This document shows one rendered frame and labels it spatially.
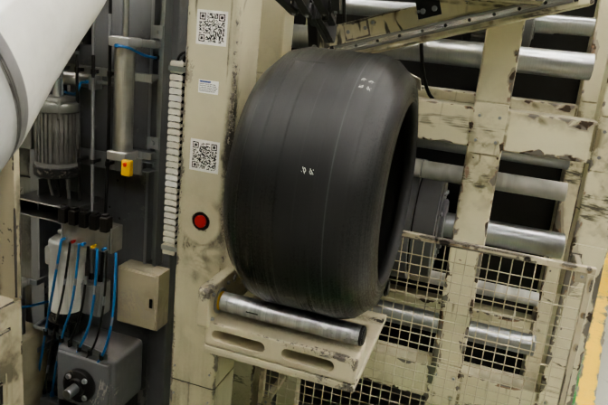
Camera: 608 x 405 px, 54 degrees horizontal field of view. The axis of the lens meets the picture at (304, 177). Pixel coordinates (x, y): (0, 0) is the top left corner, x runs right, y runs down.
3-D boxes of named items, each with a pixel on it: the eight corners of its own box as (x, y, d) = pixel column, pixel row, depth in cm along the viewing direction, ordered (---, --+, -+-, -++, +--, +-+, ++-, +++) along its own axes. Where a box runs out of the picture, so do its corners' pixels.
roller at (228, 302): (213, 312, 137) (214, 294, 136) (222, 305, 141) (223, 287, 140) (360, 350, 127) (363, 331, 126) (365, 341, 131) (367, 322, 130)
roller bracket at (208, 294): (195, 327, 135) (197, 287, 133) (262, 267, 172) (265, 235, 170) (208, 331, 134) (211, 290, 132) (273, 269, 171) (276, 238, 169)
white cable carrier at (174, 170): (161, 253, 149) (169, 60, 138) (172, 247, 154) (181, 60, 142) (177, 257, 148) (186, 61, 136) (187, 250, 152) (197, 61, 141)
